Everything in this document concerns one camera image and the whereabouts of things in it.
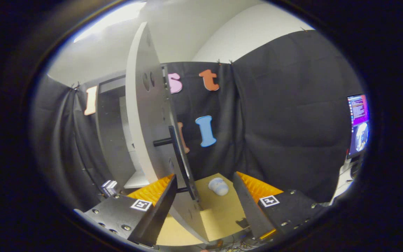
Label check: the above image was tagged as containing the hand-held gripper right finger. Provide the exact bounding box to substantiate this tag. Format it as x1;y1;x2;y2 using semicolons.
232;171;324;242

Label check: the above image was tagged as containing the white rounded object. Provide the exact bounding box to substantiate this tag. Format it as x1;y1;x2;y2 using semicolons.
208;177;229;196

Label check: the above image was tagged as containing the computer monitor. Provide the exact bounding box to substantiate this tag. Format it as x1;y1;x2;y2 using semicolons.
347;93;370;160

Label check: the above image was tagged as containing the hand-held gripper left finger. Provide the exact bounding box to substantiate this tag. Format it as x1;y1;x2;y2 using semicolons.
75;174;178;247

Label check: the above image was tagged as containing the black backdrop cloth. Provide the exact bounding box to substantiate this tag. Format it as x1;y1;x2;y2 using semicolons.
30;30;365;210

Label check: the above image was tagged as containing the grey cabinet shelf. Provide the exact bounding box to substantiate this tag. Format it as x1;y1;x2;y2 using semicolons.
124;171;150;189

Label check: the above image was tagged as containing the white cabinet door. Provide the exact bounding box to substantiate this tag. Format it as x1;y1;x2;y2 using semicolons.
125;22;211;244

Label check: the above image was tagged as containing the grey cabinet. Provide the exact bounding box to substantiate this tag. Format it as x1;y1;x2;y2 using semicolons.
95;63;174;189

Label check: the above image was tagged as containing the black door handle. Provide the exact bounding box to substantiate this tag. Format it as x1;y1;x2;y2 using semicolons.
153;125;199;202

